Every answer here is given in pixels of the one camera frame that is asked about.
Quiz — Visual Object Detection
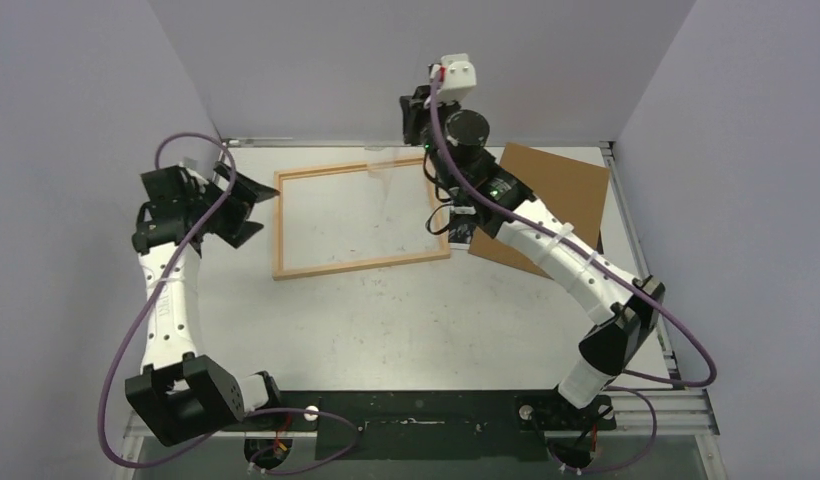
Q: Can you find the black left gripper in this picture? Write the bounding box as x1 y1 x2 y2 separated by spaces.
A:
186 163 279 246

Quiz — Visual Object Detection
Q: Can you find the clear glass pane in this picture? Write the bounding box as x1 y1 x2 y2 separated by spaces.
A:
281 142 444 273

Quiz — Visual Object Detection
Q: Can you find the colour printed photo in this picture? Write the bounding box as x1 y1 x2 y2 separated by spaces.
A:
447 205 475 250

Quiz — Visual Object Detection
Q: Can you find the brown frame backing board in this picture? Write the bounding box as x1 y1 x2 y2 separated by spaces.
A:
488 143 610 251

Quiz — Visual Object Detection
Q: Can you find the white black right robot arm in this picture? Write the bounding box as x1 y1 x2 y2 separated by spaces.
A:
399 85 665 429

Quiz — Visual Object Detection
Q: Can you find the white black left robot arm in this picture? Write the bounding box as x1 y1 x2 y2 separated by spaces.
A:
125 162 285 446

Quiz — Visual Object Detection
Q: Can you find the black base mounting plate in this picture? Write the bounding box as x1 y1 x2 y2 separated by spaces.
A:
281 390 617 462

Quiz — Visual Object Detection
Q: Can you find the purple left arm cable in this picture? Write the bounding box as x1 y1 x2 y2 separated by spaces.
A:
96 132 362 477

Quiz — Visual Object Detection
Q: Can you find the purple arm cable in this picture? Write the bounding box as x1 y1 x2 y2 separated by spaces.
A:
96 132 362 477
428 69 718 478

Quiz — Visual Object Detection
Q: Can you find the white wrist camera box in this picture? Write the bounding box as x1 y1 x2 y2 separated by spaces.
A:
429 53 477 104

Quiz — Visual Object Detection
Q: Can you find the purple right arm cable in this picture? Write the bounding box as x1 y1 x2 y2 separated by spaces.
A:
428 69 718 478

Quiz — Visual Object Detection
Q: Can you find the aluminium front extrusion rail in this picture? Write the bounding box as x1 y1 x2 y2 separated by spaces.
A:
121 389 721 441

